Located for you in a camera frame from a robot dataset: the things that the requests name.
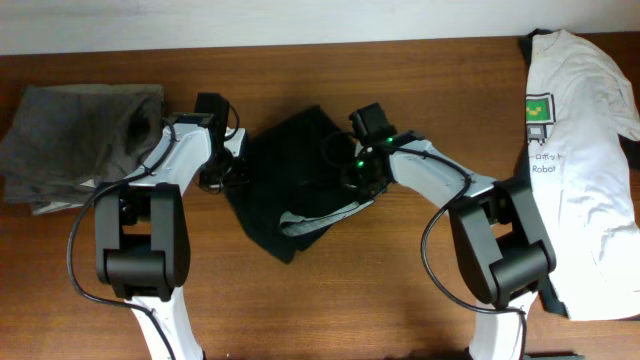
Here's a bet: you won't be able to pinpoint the white printed t-shirt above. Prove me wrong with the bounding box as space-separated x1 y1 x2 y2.
525 30 639 321

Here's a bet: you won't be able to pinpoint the grey folded garment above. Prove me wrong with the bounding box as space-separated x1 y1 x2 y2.
1 84 164 214

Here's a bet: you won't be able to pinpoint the black shorts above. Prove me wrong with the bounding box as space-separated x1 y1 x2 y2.
225 105 378 264

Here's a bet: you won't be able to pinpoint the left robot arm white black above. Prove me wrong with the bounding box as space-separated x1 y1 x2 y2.
95 93 248 359

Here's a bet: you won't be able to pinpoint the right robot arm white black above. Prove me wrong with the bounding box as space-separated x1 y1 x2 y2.
349 103 557 359

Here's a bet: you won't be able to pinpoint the dark garment under t-shirt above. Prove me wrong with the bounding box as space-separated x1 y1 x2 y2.
514 29 568 318

